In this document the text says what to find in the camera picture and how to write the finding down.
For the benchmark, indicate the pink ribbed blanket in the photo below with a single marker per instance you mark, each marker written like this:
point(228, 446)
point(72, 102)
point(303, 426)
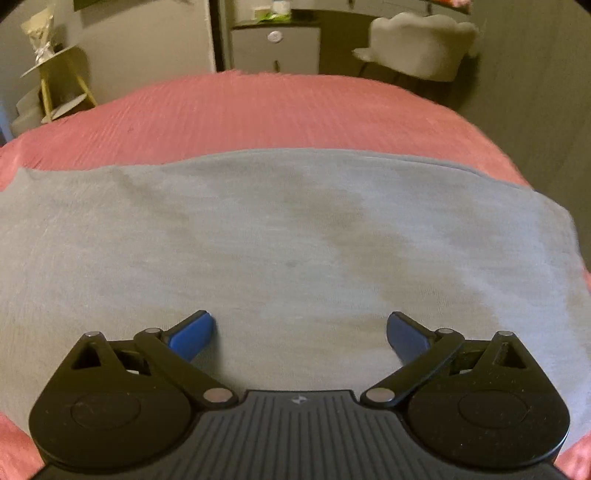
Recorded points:
point(240, 115)

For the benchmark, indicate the white fluffy chair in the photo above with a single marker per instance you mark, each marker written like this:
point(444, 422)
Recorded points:
point(425, 44)

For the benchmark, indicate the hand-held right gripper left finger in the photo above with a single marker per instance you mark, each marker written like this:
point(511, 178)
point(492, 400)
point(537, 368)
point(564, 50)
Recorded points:
point(194, 334)

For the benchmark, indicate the green packet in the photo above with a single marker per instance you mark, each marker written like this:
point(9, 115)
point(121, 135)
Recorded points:
point(270, 17)

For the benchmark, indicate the dark door frame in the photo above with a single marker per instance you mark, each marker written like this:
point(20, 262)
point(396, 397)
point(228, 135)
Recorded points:
point(218, 32)

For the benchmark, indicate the vase with dried flowers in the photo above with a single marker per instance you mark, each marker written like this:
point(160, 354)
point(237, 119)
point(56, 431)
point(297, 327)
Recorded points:
point(41, 32)

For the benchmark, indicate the gold white tiered shelf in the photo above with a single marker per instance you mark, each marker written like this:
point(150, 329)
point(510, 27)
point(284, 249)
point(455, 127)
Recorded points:
point(69, 62)

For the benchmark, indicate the white cabinet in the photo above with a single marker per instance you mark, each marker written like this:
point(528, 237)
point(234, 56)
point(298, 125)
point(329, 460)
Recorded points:
point(277, 50)

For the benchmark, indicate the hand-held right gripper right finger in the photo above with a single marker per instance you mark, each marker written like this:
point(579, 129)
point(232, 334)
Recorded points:
point(402, 336)

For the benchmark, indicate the grey sweat pants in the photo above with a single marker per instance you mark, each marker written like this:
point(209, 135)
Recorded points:
point(277, 230)

